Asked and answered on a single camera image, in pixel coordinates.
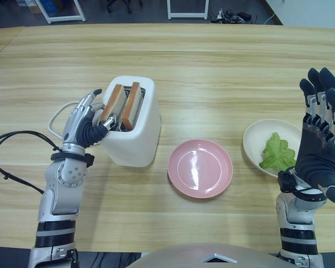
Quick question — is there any robot body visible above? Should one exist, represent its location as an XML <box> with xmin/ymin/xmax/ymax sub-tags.
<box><xmin>128</xmin><ymin>243</ymin><xmax>285</xmax><ymax>268</ymax></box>

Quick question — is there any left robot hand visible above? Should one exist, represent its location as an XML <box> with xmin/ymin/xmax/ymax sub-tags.
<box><xmin>61</xmin><ymin>88</ymin><xmax>118</xmax><ymax>154</ymax></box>

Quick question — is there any green lettuce leaf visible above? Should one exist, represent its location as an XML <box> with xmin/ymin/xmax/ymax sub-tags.
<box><xmin>259</xmin><ymin>132</ymin><xmax>296</xmax><ymax>170</ymax></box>

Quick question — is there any white cord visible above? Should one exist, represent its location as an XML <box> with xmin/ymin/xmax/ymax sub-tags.
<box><xmin>47</xmin><ymin>100</ymin><xmax>82</xmax><ymax>140</ymax></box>

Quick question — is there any cream toaster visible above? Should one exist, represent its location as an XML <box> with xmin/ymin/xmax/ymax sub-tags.
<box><xmin>100</xmin><ymin>75</ymin><xmax>161</xmax><ymax>168</ymax></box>

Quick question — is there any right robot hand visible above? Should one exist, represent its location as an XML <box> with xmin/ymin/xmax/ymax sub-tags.
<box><xmin>294</xmin><ymin>67</ymin><xmax>335</xmax><ymax>207</ymax></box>

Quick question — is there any floor cable bundle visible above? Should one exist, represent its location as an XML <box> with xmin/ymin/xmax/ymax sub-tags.
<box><xmin>210</xmin><ymin>8</ymin><xmax>257</xmax><ymax>25</ymax></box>

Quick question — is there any cream plate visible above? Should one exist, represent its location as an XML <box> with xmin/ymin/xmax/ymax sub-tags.
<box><xmin>242</xmin><ymin>119</ymin><xmax>307</xmax><ymax>179</ymax></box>

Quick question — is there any white metal frame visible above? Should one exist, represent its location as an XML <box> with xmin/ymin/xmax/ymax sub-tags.
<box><xmin>166</xmin><ymin>0</ymin><xmax>210</xmax><ymax>20</ymax></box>
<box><xmin>35</xmin><ymin>0</ymin><xmax>87</xmax><ymax>25</ymax></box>

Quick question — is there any bread slice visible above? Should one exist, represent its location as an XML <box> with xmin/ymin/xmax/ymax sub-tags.
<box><xmin>99</xmin><ymin>84</ymin><xmax>128</xmax><ymax>124</ymax></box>
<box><xmin>121</xmin><ymin>82</ymin><xmax>145</xmax><ymax>131</ymax></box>

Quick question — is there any pink plate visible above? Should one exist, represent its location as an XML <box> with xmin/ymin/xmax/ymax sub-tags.
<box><xmin>167</xmin><ymin>139</ymin><xmax>234</xmax><ymax>199</ymax></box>

